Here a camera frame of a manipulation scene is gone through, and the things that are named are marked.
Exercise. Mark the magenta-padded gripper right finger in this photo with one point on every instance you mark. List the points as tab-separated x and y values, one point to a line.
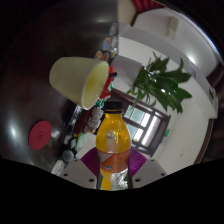
149	171

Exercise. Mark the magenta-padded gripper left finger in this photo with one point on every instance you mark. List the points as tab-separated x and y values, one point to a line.
77	173

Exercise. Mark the orange drink plastic bottle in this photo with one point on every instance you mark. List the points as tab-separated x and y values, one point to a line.
113	140

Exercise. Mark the grey round-headed microphone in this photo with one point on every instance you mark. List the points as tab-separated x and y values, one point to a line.
67	156

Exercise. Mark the white printed paper sheet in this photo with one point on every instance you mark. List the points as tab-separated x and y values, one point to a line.
58	167

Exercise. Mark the green folded cloth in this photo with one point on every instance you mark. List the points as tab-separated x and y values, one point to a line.
81	141

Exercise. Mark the green exit sign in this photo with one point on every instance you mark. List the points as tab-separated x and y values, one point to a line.
167	132

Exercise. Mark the flat round red coaster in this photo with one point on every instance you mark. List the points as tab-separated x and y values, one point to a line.
40	135

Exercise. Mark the tray of small white items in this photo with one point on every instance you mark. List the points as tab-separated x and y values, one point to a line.
95	120

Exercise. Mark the slim potted green plant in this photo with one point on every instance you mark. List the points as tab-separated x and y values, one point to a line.
163	83

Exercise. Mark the pale yellow plastic cup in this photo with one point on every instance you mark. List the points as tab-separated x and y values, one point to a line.
71	78

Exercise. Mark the red carpeted staircase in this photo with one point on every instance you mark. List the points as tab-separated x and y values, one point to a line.
146	4

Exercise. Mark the white wall unit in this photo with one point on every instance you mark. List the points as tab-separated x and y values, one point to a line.
172	26

